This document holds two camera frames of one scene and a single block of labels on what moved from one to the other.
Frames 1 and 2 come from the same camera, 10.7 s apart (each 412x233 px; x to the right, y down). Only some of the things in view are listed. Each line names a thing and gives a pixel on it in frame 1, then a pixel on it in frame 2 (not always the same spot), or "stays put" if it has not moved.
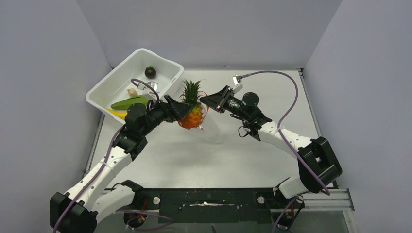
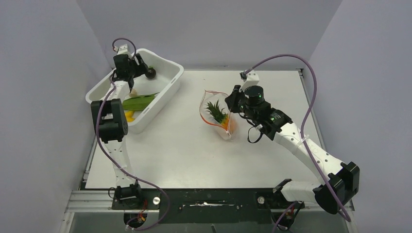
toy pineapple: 192,94 to 215,110
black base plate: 209,205 stays put
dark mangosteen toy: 149,72 stays put
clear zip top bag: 208,135 to 216,113
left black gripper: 176,110 to 141,68
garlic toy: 132,92 stays put
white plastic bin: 145,73 stays put
